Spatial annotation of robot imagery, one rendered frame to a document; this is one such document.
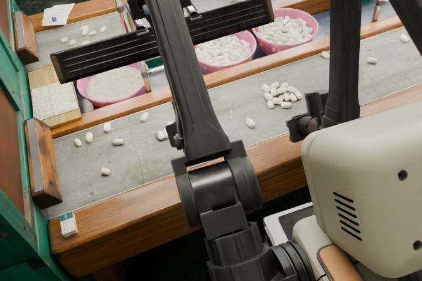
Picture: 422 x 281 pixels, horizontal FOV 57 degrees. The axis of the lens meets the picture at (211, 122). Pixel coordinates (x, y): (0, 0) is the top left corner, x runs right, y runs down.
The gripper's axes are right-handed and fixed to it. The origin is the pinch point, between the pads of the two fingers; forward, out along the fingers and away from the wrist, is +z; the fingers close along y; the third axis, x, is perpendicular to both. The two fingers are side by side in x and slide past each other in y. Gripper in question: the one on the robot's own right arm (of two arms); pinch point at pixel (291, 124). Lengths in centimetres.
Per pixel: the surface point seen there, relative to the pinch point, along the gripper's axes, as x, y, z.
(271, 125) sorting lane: 0.6, 1.4, 12.1
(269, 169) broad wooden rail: 10.0, 11.3, -2.0
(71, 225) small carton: 6, 67, 0
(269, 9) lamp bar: -34.0, -2.4, -0.2
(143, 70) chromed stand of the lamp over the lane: -28, 34, 28
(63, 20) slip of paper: -61, 56, 80
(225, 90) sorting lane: -13.7, 8.2, 28.7
